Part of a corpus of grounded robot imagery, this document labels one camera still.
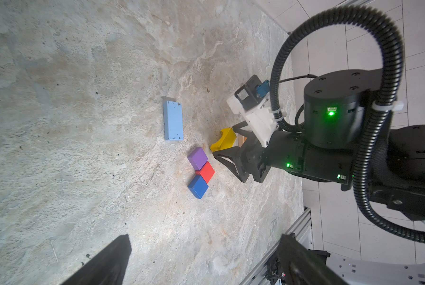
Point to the light blue wood block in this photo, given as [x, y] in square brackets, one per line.
[173, 122]

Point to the red wood cube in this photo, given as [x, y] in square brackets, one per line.
[206, 172]

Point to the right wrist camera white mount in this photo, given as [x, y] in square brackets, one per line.
[252, 102]

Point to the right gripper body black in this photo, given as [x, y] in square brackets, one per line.
[293, 153]

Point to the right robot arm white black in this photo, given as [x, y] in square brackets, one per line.
[339, 141]

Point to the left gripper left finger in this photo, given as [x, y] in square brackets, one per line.
[107, 268]

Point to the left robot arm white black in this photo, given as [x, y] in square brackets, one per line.
[355, 272]

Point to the aluminium mounting rail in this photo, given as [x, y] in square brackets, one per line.
[275, 268]

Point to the purple wood cube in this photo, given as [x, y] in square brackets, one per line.
[198, 158]

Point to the blue wood cube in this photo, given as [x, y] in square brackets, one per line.
[198, 186]

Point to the yellow wood block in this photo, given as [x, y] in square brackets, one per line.
[226, 141]

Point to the natural wood block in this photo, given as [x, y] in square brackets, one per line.
[241, 140]

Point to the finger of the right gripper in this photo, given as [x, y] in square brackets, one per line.
[239, 129]
[232, 159]

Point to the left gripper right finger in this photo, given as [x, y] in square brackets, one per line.
[303, 267]

